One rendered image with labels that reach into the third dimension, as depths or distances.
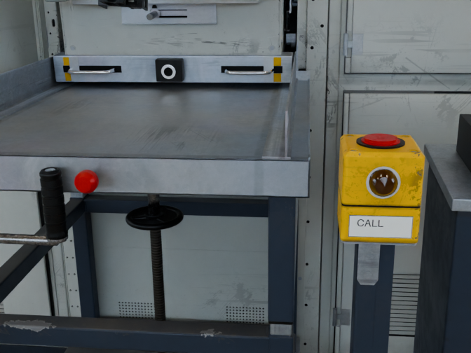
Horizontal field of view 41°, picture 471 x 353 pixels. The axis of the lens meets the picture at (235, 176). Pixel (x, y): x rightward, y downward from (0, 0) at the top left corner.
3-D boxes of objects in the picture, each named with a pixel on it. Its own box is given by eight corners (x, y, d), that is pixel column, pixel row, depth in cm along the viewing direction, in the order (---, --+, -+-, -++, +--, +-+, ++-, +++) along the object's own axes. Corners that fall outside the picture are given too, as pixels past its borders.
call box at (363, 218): (418, 247, 65) (426, 152, 62) (340, 245, 66) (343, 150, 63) (406, 218, 73) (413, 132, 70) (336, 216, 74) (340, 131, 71)
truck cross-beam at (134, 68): (291, 82, 140) (292, 55, 138) (55, 82, 146) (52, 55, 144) (292, 78, 145) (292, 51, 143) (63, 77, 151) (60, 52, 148)
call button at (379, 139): (401, 157, 65) (403, 142, 64) (362, 157, 65) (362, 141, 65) (397, 147, 69) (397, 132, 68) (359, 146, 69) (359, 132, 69)
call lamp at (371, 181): (401, 203, 63) (403, 170, 62) (366, 202, 63) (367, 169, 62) (399, 198, 64) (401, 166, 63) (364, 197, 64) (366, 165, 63)
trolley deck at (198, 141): (309, 198, 89) (310, 157, 88) (-105, 188, 96) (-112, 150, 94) (308, 103, 153) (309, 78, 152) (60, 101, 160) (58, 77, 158)
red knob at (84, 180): (95, 196, 88) (93, 174, 87) (73, 195, 88) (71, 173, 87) (105, 185, 92) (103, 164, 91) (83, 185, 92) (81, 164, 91)
